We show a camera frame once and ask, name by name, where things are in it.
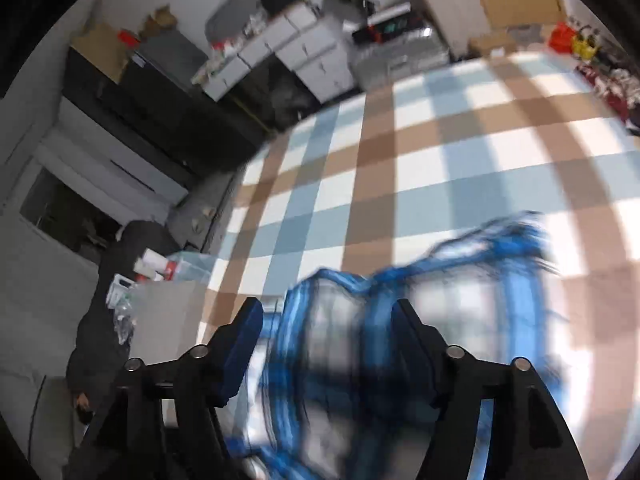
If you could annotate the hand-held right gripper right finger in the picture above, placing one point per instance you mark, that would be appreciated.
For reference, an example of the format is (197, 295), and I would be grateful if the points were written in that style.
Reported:
(415, 355)

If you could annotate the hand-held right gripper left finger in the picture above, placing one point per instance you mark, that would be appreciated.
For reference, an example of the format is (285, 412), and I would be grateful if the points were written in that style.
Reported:
(240, 355)

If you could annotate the blue white plaid shirt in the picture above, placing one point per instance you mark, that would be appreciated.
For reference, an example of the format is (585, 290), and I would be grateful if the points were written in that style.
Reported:
(340, 320)

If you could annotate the clear plastic storage box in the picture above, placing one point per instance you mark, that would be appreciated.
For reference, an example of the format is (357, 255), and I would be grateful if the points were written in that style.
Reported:
(192, 267)

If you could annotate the brown blue checked bedsheet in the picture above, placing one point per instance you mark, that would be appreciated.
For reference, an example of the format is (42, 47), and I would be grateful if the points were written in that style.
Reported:
(425, 160)

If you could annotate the dark window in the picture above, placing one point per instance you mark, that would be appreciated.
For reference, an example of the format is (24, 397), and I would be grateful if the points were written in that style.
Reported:
(65, 205)

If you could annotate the black low cabinet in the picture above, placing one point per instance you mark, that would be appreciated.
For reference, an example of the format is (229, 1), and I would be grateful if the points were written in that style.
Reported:
(165, 110)

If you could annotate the black chair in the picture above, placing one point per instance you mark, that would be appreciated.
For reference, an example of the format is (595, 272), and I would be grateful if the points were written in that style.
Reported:
(285, 92)

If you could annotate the pile of assorted packets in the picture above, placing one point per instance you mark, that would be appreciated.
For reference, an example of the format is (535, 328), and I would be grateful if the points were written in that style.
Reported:
(220, 62)

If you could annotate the silver suitcase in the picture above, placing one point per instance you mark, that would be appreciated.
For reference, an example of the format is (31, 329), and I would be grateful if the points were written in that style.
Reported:
(400, 60)

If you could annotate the dark grey box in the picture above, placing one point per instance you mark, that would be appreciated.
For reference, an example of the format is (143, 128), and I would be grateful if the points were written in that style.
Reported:
(172, 55)

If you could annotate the grey dressing table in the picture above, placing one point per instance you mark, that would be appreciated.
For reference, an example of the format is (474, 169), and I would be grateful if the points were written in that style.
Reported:
(300, 50)

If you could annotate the black red box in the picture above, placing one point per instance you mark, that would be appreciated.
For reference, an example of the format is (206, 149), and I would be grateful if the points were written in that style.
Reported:
(382, 22)

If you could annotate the small red item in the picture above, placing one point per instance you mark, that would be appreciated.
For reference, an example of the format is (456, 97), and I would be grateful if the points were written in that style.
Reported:
(128, 38)

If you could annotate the large brown cardboard box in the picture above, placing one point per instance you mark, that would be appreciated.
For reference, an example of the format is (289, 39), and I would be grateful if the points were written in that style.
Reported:
(100, 50)

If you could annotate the grey rounded mirror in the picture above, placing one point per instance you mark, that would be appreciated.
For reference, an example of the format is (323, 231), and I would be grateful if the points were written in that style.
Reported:
(232, 12)

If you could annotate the small open cardboard box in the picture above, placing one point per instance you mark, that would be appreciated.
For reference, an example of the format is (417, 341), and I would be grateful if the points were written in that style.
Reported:
(159, 17)

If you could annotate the orange red bag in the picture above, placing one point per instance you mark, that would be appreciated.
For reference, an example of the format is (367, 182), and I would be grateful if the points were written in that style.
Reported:
(562, 37)

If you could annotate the white wardrobe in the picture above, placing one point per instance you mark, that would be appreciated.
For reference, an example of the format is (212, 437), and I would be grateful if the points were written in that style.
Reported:
(440, 5)

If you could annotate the yellow toy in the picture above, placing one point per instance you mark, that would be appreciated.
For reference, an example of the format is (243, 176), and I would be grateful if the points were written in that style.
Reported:
(585, 46)

